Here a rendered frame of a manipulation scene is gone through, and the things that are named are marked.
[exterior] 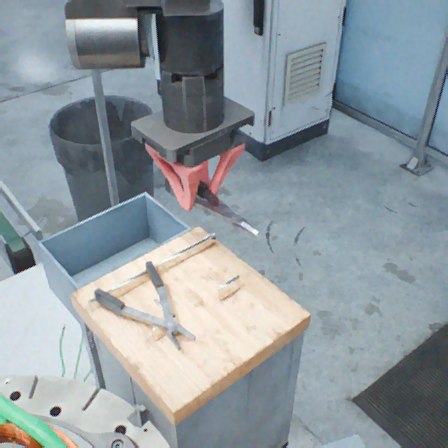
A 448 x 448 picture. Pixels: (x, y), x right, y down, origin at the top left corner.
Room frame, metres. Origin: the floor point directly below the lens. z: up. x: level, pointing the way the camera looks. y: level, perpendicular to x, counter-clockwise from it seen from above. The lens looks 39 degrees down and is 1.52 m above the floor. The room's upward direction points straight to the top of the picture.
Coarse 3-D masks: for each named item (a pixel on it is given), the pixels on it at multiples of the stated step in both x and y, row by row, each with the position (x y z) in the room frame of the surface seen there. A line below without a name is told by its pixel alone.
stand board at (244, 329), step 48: (192, 240) 0.53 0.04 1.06; (96, 288) 0.44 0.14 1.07; (144, 288) 0.44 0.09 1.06; (192, 288) 0.44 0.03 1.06; (240, 288) 0.44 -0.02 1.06; (144, 336) 0.37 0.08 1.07; (240, 336) 0.37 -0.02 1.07; (288, 336) 0.38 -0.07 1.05; (144, 384) 0.32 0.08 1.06; (192, 384) 0.31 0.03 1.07
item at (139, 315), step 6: (126, 306) 0.39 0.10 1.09; (126, 312) 0.38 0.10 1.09; (132, 312) 0.38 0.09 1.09; (138, 312) 0.38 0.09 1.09; (144, 312) 0.38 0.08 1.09; (138, 318) 0.38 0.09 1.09; (144, 318) 0.38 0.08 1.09; (150, 318) 0.38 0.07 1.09; (156, 318) 0.38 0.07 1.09; (150, 324) 0.37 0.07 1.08; (156, 324) 0.37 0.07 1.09; (162, 324) 0.37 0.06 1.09
